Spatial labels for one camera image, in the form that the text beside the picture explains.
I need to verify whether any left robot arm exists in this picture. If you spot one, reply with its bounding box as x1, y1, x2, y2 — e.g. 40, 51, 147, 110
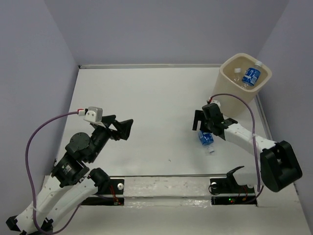
6, 112, 134, 235

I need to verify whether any beige plastic bin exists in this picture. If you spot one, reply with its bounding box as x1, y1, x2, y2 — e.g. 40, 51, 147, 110
212, 53, 272, 118

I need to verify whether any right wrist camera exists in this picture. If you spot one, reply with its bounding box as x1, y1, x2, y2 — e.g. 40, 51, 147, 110
207, 98, 221, 108

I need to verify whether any clear unlabelled bottle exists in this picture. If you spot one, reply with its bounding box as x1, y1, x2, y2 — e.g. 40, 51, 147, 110
233, 68, 242, 82

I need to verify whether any blue label bottle row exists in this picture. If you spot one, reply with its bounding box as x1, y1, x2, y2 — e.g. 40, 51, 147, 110
241, 61, 263, 89
198, 131, 215, 155

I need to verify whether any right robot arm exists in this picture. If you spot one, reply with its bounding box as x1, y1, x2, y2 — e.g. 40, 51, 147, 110
192, 103, 303, 192

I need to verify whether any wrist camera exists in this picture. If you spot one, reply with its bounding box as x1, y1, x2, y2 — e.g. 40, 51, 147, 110
84, 106, 103, 123
207, 98, 221, 108

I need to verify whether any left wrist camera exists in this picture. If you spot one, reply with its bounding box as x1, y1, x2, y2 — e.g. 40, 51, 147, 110
84, 106, 103, 123

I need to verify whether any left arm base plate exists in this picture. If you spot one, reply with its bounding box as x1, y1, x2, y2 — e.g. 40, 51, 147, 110
81, 177, 125, 206

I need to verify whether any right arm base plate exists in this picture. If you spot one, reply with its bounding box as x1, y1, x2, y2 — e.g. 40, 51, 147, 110
208, 166, 257, 206

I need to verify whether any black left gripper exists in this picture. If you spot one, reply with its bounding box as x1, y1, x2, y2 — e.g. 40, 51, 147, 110
89, 114, 134, 162

